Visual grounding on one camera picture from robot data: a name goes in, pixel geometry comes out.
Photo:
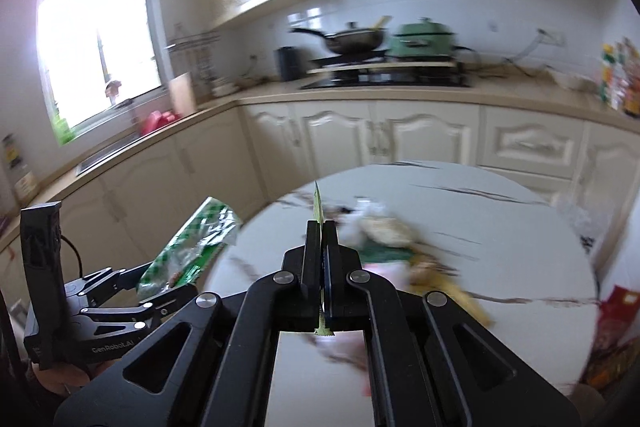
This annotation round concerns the cream base cabinet run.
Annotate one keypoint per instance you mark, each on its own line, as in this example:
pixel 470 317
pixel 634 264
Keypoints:
pixel 425 137

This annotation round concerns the green white checked wrapper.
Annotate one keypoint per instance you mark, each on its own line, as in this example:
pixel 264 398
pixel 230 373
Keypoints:
pixel 200 232

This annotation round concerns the pink wrapper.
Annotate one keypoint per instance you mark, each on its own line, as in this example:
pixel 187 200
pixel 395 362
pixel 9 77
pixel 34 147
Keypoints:
pixel 385 274

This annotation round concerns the clear plastic bag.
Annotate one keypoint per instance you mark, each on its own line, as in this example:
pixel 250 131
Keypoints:
pixel 580 222

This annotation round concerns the steel sink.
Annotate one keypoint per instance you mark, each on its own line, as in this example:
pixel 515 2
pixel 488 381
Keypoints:
pixel 105 154

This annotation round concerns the green cooking pot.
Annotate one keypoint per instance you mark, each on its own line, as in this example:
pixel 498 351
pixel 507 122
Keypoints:
pixel 420 39

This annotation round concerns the person's left hand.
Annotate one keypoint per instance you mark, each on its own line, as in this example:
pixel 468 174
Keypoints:
pixel 60 379

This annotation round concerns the black kettle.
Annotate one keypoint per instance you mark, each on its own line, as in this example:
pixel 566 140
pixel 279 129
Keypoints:
pixel 287 64

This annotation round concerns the colourful seasoning packets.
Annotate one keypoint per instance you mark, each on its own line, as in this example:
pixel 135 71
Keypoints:
pixel 617 77

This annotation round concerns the wooden cutting board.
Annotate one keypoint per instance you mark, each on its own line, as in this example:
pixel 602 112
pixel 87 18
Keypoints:
pixel 182 94

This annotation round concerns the small green plant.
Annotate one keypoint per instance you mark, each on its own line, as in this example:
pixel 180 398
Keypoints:
pixel 64 131

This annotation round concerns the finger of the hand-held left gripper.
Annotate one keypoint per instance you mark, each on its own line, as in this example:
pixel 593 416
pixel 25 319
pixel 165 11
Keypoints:
pixel 117 279
pixel 150 309

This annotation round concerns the black wok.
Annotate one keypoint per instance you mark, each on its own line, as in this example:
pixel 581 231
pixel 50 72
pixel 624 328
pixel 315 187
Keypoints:
pixel 355 39

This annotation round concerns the stack of white bowls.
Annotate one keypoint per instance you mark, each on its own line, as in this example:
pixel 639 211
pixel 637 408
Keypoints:
pixel 222 88

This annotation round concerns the round marble table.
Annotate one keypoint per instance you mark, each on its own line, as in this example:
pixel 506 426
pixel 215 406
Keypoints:
pixel 475 217

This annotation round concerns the wall utensil rail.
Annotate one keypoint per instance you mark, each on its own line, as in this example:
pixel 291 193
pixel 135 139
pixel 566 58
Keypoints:
pixel 197 52

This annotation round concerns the crumpled white tissue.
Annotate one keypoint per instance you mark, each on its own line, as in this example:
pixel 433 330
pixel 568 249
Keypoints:
pixel 370 212

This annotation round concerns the kitchen window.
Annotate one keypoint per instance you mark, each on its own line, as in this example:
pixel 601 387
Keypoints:
pixel 90 37

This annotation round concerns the long wooden board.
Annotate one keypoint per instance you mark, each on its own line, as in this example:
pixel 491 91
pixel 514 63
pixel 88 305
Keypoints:
pixel 350 68

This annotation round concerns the metal faucet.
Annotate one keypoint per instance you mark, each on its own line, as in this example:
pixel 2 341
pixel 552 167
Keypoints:
pixel 115 91

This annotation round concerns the clear jar white label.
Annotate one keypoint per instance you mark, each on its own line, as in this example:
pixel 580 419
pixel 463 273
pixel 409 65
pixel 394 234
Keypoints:
pixel 25 187

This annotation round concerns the green packet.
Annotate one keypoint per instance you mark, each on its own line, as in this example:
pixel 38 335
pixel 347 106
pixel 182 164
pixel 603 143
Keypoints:
pixel 387 253

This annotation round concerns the thin green wrapper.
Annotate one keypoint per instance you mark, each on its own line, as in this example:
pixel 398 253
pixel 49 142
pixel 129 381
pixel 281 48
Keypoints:
pixel 318 207

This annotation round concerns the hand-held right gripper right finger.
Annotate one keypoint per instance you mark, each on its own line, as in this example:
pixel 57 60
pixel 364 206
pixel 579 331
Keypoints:
pixel 341 277

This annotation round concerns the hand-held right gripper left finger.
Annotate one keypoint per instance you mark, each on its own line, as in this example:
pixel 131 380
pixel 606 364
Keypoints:
pixel 299 268

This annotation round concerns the red bag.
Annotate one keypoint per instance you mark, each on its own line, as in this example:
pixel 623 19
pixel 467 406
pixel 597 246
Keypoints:
pixel 617 332

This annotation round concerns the yellow brown peel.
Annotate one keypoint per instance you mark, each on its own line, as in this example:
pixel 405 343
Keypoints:
pixel 450 287

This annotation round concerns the black gas stove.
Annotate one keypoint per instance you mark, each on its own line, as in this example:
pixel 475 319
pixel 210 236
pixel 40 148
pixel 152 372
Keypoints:
pixel 380 80

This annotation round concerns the yellow label jar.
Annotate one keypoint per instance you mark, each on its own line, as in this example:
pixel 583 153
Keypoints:
pixel 12 152

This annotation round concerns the white wall socket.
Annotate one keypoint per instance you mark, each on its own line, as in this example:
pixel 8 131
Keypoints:
pixel 552 38

